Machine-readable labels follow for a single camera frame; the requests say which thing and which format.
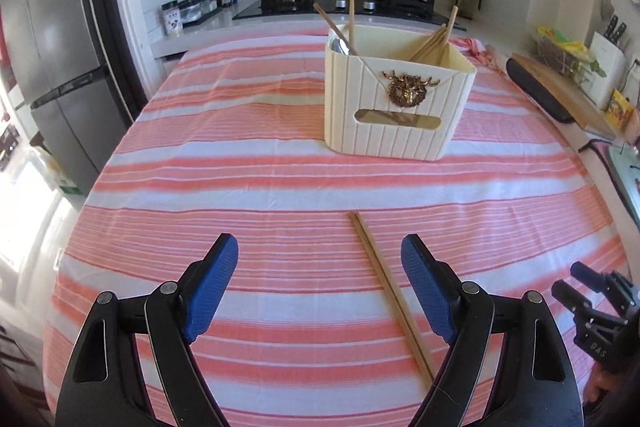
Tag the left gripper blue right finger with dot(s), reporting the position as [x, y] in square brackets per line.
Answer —
[534, 384]

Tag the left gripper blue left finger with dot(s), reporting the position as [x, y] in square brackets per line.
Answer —
[103, 383]

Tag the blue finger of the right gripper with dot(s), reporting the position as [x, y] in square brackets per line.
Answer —
[595, 281]
[570, 298]

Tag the long metal spoon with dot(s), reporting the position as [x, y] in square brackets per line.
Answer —
[339, 44]

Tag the person's right hand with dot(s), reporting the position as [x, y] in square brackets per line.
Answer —
[601, 384]

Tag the yellow snack packet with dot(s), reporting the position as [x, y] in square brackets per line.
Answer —
[619, 111]

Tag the wooden cutting board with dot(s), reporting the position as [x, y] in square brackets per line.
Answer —
[587, 116]

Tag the black cutting board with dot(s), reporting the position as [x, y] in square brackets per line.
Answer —
[540, 94]

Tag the white knife block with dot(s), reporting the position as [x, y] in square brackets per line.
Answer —
[611, 59]

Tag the white ribbed utensil holder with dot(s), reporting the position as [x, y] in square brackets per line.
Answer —
[379, 104]

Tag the pink striped tablecloth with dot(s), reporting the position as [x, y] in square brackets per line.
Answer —
[304, 336]

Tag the dark glass kettle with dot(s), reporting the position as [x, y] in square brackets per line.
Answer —
[468, 9]

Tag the light wooden chopstick in holder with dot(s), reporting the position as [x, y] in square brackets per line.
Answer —
[351, 24]

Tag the grey refrigerator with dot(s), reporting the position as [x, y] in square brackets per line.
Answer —
[71, 61]

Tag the spice jar with label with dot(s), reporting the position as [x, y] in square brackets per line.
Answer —
[172, 18]

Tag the black gas stove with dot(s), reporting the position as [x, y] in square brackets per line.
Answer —
[420, 10]

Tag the wire rack with vegetables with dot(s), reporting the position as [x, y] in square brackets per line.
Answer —
[571, 59]

